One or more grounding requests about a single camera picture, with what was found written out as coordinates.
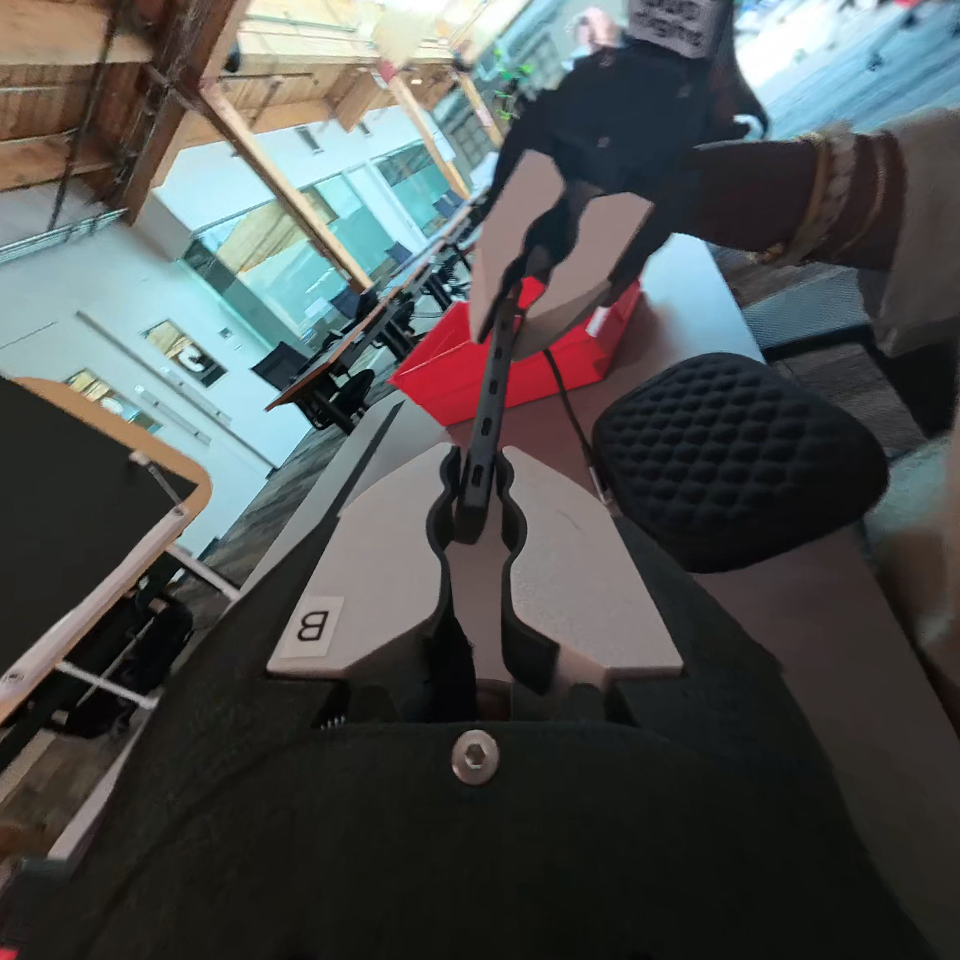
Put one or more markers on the wooden office desk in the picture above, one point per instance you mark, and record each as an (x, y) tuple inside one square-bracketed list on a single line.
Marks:
[(330, 367)]

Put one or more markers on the person's right hand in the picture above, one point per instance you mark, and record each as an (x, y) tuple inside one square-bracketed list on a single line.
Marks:
[(742, 195)]

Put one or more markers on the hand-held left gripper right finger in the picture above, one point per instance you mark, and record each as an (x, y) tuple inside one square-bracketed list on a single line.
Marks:
[(577, 585)]

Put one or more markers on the framed wall picture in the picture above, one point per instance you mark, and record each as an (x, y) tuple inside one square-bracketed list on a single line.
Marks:
[(187, 356)]

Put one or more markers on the person's right forearm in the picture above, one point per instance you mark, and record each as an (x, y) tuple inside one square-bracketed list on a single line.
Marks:
[(930, 225)]

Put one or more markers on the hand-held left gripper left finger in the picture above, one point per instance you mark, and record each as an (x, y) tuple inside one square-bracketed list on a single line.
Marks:
[(375, 555)]

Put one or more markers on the black usb hub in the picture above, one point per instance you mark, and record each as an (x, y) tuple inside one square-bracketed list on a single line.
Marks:
[(484, 420)]

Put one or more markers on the red plastic bin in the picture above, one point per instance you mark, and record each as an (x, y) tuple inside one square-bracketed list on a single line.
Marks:
[(450, 375)]

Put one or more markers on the black table with wooden edge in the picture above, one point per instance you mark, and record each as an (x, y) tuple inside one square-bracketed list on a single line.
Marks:
[(67, 510)]

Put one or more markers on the black textured cushion pad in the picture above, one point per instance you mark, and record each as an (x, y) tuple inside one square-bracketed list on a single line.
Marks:
[(735, 457)]

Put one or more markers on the long row of desks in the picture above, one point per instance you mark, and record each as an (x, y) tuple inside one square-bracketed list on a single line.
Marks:
[(427, 255)]

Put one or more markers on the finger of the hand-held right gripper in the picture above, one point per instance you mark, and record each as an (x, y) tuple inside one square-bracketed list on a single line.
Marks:
[(517, 217), (611, 232)]

